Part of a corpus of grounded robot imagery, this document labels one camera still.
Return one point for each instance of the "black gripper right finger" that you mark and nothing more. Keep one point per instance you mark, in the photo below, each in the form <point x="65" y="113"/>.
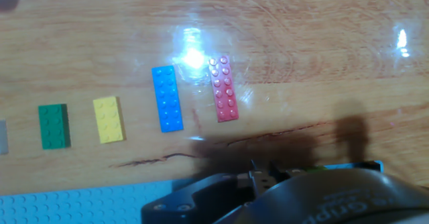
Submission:
<point x="288" y="173"/>

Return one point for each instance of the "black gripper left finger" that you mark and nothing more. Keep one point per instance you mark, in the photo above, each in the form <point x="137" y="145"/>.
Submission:
<point x="201" y="200"/>

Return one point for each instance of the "long red Lego brick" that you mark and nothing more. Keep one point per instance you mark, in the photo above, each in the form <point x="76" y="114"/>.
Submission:
<point x="224" y="89"/>

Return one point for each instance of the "long blue Lego brick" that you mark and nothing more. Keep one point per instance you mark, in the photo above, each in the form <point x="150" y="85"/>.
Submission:
<point x="167" y="99"/>

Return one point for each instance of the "gray Lego baseplate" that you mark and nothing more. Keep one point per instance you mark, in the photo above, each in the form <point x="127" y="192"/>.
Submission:
<point x="83" y="204"/>

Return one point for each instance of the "yellow Lego brick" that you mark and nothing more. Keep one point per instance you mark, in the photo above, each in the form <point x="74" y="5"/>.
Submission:
<point x="108" y="120"/>

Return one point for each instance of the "dark green Lego brick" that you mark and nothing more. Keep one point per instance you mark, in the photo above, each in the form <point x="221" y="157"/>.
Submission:
<point x="53" y="126"/>

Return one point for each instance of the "white Lego brick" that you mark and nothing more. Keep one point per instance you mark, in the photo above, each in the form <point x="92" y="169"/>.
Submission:
<point x="3" y="137"/>

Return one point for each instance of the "glossy wooden board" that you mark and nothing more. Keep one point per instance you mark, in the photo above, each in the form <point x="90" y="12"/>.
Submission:
<point x="301" y="49"/>

